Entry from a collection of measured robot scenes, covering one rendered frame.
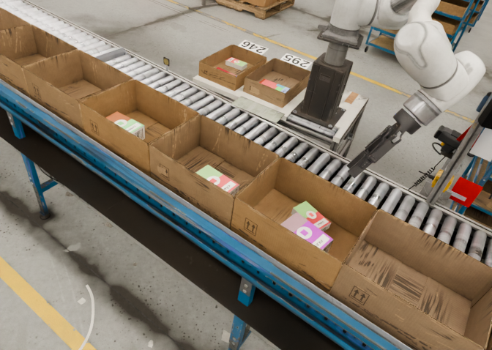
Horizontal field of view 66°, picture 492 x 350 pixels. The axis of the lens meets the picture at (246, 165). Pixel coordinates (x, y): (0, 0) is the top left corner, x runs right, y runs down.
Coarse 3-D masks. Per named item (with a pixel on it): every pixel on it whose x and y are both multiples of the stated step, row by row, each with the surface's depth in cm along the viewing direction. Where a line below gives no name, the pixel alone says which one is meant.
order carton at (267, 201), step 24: (288, 168) 143; (240, 192) 125; (264, 192) 146; (288, 192) 149; (312, 192) 142; (336, 192) 135; (240, 216) 127; (264, 216) 119; (288, 216) 142; (336, 216) 140; (360, 216) 134; (264, 240) 125; (288, 240) 118; (336, 240) 136; (288, 264) 124; (312, 264) 117; (336, 264) 111
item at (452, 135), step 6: (438, 132) 164; (444, 132) 163; (450, 132) 164; (456, 132) 164; (438, 138) 166; (444, 138) 164; (450, 138) 162; (456, 138) 162; (444, 144) 167; (450, 144) 164; (456, 144) 162; (444, 150) 168; (450, 150) 166
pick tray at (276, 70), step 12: (276, 60) 255; (252, 72) 235; (264, 72) 252; (276, 72) 259; (288, 72) 255; (300, 72) 251; (252, 84) 229; (288, 84) 248; (300, 84) 236; (264, 96) 229; (276, 96) 224; (288, 96) 227
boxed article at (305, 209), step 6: (300, 204) 143; (306, 204) 143; (294, 210) 141; (300, 210) 140; (306, 210) 141; (312, 210) 141; (306, 216) 139; (312, 216) 139; (318, 216) 139; (312, 222) 137; (318, 222) 137; (324, 222) 138; (324, 228) 137
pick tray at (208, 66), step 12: (228, 48) 261; (240, 48) 262; (204, 60) 242; (216, 60) 254; (240, 60) 266; (252, 60) 262; (264, 60) 253; (204, 72) 240; (216, 72) 235; (240, 72) 252; (228, 84) 234; (240, 84) 237
